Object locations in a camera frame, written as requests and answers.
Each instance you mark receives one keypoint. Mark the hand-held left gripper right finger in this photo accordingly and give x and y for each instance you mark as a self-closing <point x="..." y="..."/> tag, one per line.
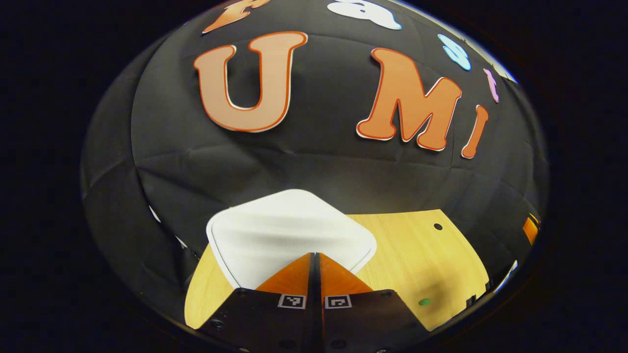
<point x="363" y="323"/>

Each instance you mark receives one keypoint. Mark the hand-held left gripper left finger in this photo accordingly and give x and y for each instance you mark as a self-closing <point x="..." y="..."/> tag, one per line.
<point x="274" y="323"/>

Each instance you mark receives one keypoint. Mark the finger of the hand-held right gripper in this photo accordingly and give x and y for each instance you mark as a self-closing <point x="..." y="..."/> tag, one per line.
<point x="531" y="228"/>

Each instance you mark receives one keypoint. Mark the wooden desktop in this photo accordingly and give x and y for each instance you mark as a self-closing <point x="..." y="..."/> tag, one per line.
<point x="422" y="255"/>

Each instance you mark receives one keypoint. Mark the black backdrop cloth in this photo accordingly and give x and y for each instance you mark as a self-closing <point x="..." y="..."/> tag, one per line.
<point x="319" y="166"/>

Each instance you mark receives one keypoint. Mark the white desktop garbage bin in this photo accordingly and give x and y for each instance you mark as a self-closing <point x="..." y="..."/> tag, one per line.
<point x="289" y="230"/>

